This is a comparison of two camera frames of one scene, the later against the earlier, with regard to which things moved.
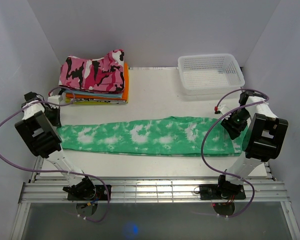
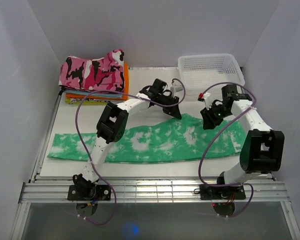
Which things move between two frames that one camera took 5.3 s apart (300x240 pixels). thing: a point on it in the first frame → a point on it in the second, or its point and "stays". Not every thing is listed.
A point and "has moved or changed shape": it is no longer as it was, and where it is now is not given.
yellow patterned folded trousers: x=77 y=101 stays
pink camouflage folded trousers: x=104 y=75 stays
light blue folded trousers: x=95 y=94 stays
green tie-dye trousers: x=186 y=136 has moved or changed shape
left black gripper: x=56 y=121 → x=173 y=111
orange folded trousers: x=125 y=96 stays
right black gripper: x=234 y=132 → x=209 y=122
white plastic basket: x=203 y=74 stays
